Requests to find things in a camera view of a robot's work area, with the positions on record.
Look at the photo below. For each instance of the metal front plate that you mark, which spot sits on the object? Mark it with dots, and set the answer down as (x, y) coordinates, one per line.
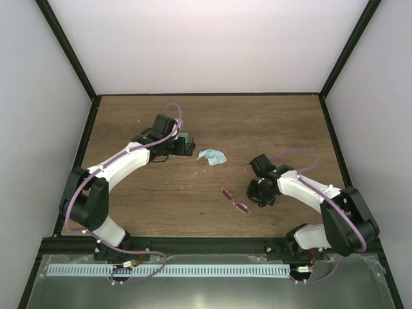
(351, 282)

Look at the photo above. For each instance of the grey green glasses case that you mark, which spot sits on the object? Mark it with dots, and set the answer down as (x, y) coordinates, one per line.
(171, 140)

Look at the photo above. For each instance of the light blue cleaning cloth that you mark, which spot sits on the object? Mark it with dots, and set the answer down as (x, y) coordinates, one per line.
(214, 157)

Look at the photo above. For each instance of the black mounting rail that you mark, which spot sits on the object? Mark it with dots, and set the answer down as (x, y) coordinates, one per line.
(272, 248)

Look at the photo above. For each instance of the light blue slotted cable duct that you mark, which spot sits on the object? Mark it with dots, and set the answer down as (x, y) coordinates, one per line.
(90, 270)

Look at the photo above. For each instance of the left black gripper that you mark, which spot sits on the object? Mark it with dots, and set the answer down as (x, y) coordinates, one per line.
(181, 150)

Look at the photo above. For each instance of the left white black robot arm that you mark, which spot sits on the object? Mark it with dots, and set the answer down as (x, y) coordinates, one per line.
(85, 201)

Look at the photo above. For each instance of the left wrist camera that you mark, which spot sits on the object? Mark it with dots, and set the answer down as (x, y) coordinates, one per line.
(177, 127)

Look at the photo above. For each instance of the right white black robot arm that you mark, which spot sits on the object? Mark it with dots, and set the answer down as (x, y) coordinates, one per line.
(347, 223)

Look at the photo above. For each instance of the pink sunglasses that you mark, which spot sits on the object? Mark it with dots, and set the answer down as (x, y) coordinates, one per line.
(234, 199)

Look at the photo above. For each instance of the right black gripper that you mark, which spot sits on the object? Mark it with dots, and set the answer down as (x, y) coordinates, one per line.
(252, 195)

